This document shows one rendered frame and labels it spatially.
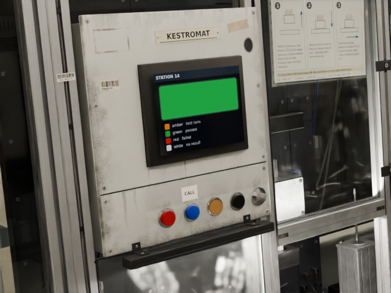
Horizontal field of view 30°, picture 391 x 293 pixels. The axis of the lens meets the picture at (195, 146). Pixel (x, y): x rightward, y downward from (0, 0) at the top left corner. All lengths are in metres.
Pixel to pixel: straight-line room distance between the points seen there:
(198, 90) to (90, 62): 0.23
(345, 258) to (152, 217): 0.85
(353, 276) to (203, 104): 0.88
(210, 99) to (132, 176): 0.23
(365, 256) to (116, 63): 1.05
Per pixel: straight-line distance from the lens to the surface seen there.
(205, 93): 1.48
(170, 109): 1.43
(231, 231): 1.54
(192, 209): 1.50
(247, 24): 1.58
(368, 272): 2.18
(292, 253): 1.97
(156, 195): 1.46
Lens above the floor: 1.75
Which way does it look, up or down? 8 degrees down
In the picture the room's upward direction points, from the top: 5 degrees counter-clockwise
